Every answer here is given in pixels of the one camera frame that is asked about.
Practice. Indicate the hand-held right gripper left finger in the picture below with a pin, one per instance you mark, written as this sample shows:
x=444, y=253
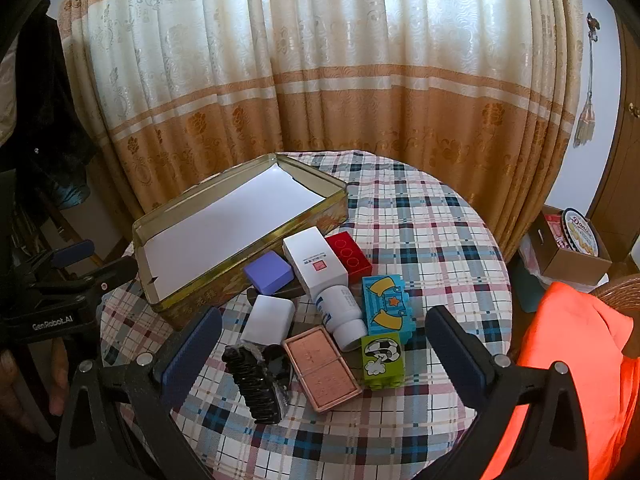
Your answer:
x=192, y=352

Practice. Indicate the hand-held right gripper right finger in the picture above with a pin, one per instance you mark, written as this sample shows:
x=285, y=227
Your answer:
x=452, y=352

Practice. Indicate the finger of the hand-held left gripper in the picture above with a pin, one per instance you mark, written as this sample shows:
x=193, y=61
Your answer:
x=72, y=254
x=100, y=275

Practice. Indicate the gold metal tin box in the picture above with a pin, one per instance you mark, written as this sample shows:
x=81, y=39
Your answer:
x=210, y=300

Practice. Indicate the green toy brick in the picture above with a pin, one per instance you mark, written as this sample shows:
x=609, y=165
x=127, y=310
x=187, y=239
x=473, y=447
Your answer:
x=382, y=360

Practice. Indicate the black hair clip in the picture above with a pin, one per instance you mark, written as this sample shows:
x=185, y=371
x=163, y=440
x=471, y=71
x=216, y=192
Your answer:
x=255, y=385

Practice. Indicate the blue toy brick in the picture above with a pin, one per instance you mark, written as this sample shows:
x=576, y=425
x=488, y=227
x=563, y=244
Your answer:
x=387, y=305

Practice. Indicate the small white rounded box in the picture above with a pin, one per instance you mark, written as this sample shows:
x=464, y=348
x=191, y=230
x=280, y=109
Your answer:
x=267, y=320

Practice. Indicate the purple box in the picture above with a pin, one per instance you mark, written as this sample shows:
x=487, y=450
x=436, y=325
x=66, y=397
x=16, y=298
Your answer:
x=267, y=272

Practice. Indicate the white plastic bottle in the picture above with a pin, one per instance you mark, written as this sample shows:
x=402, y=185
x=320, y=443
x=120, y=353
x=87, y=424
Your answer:
x=340, y=315

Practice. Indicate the pink card box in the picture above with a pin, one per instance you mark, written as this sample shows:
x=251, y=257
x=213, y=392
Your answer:
x=322, y=367

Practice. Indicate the red toy brick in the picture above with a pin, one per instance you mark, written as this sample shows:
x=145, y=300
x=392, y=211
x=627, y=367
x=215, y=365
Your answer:
x=350, y=255

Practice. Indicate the white box with red label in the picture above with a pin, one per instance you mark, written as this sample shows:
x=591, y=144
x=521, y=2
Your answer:
x=310, y=255

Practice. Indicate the person's left hand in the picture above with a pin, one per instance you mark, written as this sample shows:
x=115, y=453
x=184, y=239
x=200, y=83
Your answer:
x=56, y=390

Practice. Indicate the wooden chair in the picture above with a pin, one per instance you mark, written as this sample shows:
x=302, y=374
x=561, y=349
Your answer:
x=75, y=225

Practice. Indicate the orange cloth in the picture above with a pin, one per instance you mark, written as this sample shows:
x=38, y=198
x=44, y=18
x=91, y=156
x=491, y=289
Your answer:
x=565, y=340

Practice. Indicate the white plastic bag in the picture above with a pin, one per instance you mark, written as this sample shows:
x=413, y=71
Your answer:
x=530, y=260

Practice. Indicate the white paper lining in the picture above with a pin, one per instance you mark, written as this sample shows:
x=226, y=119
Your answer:
x=225, y=225

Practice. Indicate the cardboard box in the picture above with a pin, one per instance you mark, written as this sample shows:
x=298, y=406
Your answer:
x=570, y=265

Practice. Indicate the dark jacket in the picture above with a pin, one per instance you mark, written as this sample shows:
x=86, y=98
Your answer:
x=40, y=110

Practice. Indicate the red and white packet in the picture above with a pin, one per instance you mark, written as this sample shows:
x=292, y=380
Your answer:
x=554, y=230

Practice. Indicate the round blue cookie tin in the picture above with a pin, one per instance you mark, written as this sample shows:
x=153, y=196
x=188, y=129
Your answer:
x=580, y=232

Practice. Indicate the wicker chair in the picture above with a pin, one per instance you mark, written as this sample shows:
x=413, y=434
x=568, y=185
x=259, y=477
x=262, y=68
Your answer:
x=620, y=287

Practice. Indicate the wooden cabinet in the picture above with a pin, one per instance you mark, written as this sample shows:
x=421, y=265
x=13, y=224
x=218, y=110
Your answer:
x=620, y=185

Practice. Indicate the curtain tassel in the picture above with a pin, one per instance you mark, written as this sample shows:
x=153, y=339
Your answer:
x=584, y=125

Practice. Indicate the cream and orange curtain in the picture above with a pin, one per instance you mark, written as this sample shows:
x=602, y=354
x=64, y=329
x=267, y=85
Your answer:
x=300, y=60

